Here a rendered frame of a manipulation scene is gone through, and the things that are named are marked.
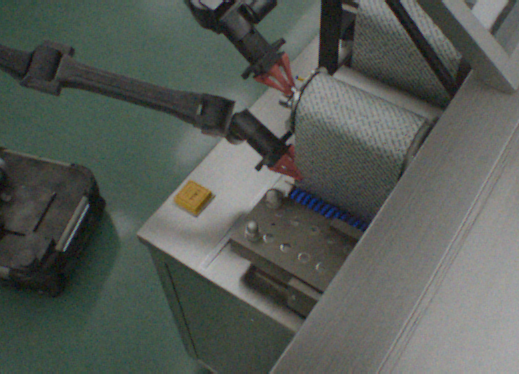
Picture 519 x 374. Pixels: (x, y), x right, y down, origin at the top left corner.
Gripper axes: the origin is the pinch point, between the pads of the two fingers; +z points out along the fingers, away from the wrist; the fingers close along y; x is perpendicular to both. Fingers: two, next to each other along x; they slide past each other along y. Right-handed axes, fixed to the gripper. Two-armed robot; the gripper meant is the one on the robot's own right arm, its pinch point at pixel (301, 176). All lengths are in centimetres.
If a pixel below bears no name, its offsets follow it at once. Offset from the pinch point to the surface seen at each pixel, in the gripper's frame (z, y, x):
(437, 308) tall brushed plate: 16, 33, 52
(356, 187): 8.6, 0.3, 12.3
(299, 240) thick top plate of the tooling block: 8.3, 12.3, 0.4
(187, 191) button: -16.0, 10.1, -26.1
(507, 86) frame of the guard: 1, 14, 69
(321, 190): 5.2, 0.2, 2.0
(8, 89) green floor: -116, -36, -191
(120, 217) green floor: -27, -9, -139
